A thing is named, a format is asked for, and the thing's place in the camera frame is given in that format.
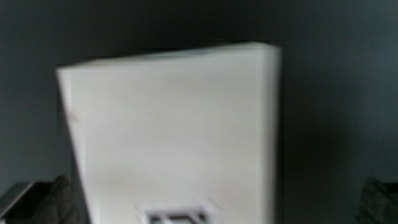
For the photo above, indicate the white cabinet block with tags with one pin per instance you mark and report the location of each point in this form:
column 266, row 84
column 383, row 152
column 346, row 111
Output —
column 173, row 123

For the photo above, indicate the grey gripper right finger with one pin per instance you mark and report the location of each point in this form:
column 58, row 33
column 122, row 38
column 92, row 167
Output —
column 380, row 203

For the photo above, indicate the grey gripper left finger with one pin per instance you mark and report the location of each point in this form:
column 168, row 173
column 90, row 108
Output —
column 38, row 203

